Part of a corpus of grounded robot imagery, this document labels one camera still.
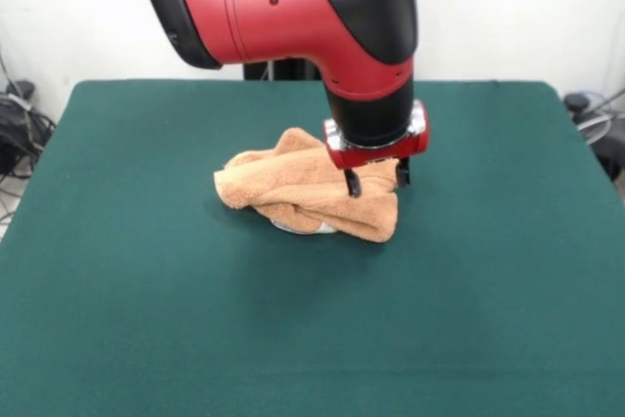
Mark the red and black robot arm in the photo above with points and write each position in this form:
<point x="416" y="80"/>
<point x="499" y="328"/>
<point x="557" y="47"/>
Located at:
<point x="293" y="7"/>

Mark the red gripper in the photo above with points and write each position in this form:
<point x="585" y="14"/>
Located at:
<point x="371" y="155"/>

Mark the dark green table cloth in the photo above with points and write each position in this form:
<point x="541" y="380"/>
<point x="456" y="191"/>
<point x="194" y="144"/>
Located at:
<point x="195" y="314"/>

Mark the orange terry towel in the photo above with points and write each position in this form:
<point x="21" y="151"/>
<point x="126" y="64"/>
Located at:
<point x="293" y="187"/>

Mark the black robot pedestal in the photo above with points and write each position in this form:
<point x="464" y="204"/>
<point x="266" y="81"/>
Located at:
<point x="283" y="70"/>

